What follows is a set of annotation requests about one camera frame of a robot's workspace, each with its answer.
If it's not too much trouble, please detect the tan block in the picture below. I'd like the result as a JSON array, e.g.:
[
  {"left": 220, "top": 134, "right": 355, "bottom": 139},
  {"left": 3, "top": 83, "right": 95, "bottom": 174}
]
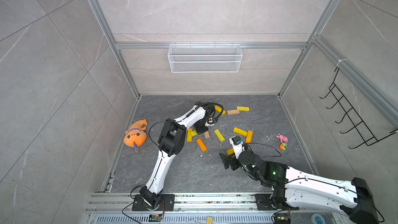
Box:
[
  {"left": 227, "top": 110, "right": 240, "bottom": 115},
  {"left": 204, "top": 131, "right": 210, "bottom": 139}
]

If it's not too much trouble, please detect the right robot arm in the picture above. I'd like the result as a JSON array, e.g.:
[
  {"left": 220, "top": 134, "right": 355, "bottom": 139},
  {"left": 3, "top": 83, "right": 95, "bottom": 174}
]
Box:
[{"left": 220, "top": 149, "right": 385, "bottom": 224}]

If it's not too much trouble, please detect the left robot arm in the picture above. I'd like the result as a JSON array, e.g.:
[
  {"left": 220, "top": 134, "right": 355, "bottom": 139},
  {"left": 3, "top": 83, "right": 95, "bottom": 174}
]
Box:
[{"left": 140, "top": 101, "right": 224, "bottom": 210}]

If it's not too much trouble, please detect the yellow block bottom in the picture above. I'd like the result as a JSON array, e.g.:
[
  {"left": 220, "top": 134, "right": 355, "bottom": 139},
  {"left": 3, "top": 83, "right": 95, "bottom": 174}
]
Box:
[{"left": 227, "top": 148, "right": 234, "bottom": 156}]

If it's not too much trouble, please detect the orange block lower centre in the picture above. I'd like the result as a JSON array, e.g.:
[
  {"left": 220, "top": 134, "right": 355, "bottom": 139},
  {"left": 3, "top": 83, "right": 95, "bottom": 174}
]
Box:
[{"left": 197, "top": 139, "right": 207, "bottom": 152}]

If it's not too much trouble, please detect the yellow-green block centre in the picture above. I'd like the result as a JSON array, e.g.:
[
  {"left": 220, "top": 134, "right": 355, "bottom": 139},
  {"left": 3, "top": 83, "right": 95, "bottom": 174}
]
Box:
[{"left": 214, "top": 129, "right": 225, "bottom": 142}]

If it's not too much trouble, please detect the yellow-green block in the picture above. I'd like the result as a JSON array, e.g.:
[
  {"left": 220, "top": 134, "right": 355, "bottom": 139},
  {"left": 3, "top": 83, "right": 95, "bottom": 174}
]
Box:
[
  {"left": 237, "top": 106, "right": 250, "bottom": 112},
  {"left": 214, "top": 129, "right": 225, "bottom": 142}
]

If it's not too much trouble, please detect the orange-yellow block right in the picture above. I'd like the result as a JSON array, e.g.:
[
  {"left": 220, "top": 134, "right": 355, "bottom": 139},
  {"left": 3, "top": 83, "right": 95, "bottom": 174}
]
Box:
[{"left": 245, "top": 131, "right": 253, "bottom": 143}]

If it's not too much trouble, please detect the tan block top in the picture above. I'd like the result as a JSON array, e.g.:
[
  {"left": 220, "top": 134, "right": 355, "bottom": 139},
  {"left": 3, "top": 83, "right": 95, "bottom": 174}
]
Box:
[{"left": 227, "top": 110, "right": 240, "bottom": 115}]

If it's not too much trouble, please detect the small orange green toy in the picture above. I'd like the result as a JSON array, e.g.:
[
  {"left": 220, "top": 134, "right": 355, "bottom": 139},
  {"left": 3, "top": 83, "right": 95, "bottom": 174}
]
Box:
[{"left": 279, "top": 143, "right": 288, "bottom": 150}]

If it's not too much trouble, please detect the pink pig toy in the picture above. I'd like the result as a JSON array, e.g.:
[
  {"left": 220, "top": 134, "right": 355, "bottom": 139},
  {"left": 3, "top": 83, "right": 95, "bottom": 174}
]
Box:
[{"left": 277, "top": 134, "right": 288, "bottom": 143}]

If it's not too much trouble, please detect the yellow-green block top right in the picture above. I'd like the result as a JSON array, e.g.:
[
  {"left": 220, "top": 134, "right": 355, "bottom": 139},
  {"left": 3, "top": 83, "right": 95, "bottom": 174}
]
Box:
[{"left": 237, "top": 106, "right": 250, "bottom": 112}]

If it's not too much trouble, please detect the orange plush toy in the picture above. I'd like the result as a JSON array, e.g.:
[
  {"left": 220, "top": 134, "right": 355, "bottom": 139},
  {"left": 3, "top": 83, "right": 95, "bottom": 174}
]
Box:
[{"left": 123, "top": 119, "right": 148, "bottom": 152}]

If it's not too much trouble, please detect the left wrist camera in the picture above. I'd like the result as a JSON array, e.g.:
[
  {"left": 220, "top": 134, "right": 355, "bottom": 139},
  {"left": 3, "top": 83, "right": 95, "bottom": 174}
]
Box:
[{"left": 206, "top": 117, "right": 218, "bottom": 127}]

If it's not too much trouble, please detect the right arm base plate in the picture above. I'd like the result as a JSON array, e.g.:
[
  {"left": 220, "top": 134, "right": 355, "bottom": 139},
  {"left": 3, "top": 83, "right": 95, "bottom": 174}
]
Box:
[{"left": 254, "top": 194, "right": 300, "bottom": 211}]

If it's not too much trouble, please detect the white wire mesh basket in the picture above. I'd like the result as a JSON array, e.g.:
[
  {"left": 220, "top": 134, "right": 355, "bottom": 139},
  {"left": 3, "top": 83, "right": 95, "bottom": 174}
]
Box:
[{"left": 167, "top": 44, "right": 243, "bottom": 73}]

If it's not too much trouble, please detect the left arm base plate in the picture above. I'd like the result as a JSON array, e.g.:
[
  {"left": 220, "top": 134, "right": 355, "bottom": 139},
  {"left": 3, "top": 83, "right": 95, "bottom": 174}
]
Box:
[{"left": 132, "top": 194, "right": 175, "bottom": 212}]

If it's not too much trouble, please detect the black wire hook rack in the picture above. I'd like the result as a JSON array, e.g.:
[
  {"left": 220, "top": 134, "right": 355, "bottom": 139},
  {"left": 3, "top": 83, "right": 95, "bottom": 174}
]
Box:
[{"left": 319, "top": 68, "right": 398, "bottom": 150}]

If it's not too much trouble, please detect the aluminium rail frame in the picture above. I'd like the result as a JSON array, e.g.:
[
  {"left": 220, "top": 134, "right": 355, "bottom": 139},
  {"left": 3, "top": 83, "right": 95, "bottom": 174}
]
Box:
[{"left": 84, "top": 191, "right": 349, "bottom": 224}]

